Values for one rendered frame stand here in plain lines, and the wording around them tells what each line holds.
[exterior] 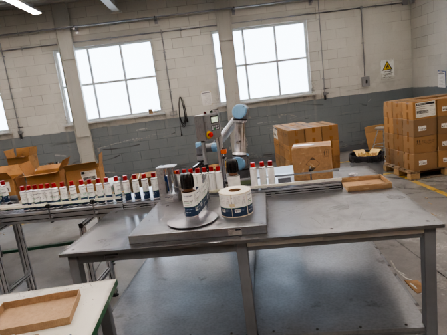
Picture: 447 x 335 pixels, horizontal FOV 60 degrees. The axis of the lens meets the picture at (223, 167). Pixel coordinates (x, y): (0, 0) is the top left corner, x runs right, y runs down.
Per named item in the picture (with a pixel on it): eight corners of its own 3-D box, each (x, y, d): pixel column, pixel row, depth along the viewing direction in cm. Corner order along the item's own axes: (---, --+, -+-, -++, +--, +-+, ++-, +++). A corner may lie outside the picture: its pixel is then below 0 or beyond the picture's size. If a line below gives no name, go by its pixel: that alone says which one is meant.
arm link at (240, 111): (247, 169, 327) (249, 104, 319) (244, 171, 313) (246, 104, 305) (234, 168, 330) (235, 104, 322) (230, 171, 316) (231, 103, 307)
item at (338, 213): (58, 257, 222) (58, 254, 222) (139, 189, 368) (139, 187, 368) (445, 227, 197) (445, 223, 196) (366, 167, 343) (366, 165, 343)
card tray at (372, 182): (347, 192, 271) (347, 186, 270) (340, 183, 296) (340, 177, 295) (392, 188, 267) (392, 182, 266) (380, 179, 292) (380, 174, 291)
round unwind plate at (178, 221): (161, 231, 223) (161, 229, 223) (173, 214, 253) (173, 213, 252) (214, 227, 219) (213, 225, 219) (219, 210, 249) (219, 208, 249)
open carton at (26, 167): (20, 203, 389) (12, 167, 382) (40, 190, 441) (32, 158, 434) (65, 196, 392) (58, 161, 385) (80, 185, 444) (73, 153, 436)
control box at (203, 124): (197, 141, 291) (193, 115, 287) (211, 137, 304) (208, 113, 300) (206, 140, 284) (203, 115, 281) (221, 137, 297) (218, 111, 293)
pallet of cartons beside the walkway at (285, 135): (342, 179, 625) (339, 123, 608) (293, 186, 620) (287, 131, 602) (318, 165, 743) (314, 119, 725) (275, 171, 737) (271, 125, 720)
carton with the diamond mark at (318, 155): (294, 181, 310) (291, 148, 305) (296, 174, 333) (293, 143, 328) (332, 179, 302) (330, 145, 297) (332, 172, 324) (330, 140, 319)
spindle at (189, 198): (183, 221, 232) (176, 175, 226) (186, 217, 241) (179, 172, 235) (198, 220, 231) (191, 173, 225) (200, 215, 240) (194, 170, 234)
